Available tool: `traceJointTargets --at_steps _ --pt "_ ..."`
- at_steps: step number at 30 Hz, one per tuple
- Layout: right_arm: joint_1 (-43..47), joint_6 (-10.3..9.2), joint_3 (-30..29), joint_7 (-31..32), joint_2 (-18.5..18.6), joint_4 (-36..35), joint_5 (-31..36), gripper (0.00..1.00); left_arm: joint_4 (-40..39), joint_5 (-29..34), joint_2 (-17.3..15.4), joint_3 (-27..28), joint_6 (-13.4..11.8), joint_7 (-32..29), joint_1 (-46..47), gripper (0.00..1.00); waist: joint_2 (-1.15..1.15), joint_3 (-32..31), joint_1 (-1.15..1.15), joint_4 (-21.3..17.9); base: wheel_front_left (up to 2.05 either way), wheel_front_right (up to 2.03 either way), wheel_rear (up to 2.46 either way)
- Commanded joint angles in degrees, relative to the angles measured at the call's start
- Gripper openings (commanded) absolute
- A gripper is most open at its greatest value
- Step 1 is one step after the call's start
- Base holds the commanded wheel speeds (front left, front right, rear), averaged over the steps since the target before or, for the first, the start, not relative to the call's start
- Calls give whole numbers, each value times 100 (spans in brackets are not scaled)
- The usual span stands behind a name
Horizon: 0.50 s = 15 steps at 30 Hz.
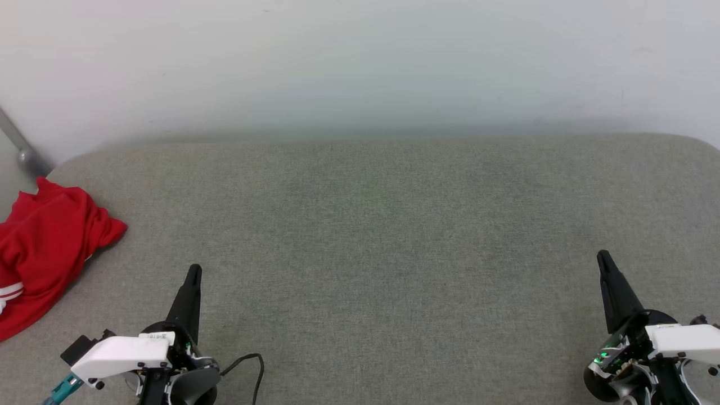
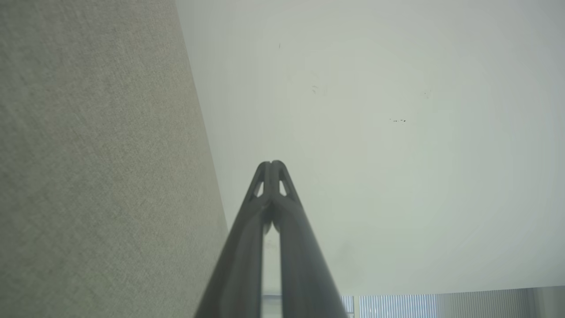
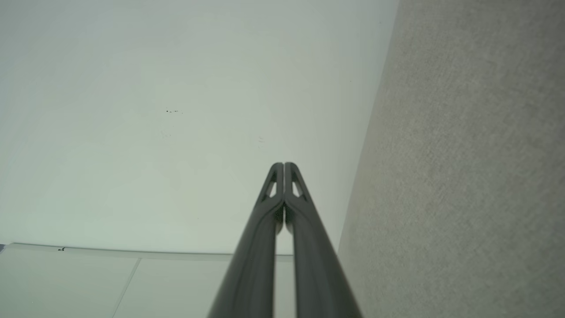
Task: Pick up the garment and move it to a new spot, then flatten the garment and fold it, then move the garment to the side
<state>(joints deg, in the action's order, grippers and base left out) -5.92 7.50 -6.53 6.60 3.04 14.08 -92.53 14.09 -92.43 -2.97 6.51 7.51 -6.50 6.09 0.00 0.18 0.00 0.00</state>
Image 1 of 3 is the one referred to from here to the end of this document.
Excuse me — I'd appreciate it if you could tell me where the black cable with teal plug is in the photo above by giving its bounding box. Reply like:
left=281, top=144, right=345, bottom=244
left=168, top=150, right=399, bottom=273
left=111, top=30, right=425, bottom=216
left=42, top=373, right=85, bottom=405

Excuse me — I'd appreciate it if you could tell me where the red and white jersey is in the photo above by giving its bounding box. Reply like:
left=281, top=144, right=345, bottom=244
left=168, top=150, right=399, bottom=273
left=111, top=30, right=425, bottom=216
left=0, top=176, right=128, bottom=343

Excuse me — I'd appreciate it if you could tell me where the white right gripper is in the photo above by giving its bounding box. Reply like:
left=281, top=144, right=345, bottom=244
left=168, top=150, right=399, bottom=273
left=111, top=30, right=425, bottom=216
left=584, top=250, right=720, bottom=405

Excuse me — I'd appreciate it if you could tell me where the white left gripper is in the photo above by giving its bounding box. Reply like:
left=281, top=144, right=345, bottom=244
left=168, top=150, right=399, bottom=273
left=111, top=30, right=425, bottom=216
left=70, top=264, right=221, bottom=405

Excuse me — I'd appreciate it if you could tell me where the grey metal pole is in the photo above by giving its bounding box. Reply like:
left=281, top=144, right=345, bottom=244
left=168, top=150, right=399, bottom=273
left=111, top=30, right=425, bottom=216
left=0, top=107, right=55, bottom=178

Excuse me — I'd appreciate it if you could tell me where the thin black cable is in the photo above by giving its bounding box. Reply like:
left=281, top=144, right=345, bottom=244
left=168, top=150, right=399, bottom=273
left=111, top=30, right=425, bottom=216
left=218, top=353, right=265, bottom=405

